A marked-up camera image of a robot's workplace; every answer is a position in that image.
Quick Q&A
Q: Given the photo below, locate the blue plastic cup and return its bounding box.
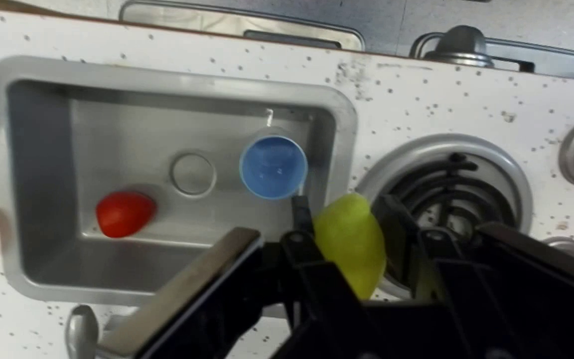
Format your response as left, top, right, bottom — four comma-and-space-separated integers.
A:
238, 133, 312, 201

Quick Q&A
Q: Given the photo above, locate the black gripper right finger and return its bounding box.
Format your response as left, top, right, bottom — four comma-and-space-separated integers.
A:
372, 193, 437, 295

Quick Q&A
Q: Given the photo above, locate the round sink drain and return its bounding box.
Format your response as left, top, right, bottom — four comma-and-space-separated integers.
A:
168, 149, 220, 199

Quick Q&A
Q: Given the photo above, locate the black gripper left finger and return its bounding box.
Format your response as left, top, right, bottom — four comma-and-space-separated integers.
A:
278, 193, 358, 315

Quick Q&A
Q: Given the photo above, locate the black coil stove burner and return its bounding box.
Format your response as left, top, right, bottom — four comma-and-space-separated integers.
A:
356, 133, 537, 303

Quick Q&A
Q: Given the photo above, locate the white speckled kitchen countertop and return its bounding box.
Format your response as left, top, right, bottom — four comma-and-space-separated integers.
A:
0, 6, 574, 359

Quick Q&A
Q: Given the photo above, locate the red plastic tomato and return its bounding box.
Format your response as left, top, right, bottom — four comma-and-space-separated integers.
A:
94, 189, 160, 239

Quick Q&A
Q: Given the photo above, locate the silver toy sink basin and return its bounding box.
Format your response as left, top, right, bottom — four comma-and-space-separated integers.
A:
0, 54, 360, 307

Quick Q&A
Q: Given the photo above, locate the yellow plastic lemon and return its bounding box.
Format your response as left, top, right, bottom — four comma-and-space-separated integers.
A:
312, 191, 389, 303

